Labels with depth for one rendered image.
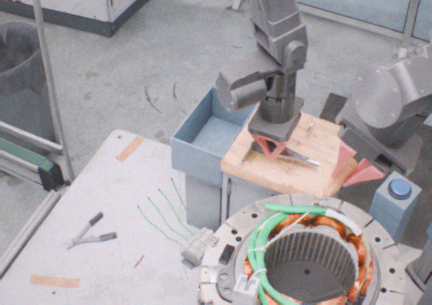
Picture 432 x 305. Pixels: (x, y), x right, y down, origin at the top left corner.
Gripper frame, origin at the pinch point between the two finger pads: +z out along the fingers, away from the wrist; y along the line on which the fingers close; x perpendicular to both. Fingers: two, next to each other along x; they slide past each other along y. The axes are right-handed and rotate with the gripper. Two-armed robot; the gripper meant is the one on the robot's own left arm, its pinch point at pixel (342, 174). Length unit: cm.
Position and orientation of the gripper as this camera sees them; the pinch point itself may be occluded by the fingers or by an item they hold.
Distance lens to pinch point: 69.4
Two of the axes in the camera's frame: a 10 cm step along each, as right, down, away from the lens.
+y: 8.0, 6.0, -0.7
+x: 4.7, -5.4, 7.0
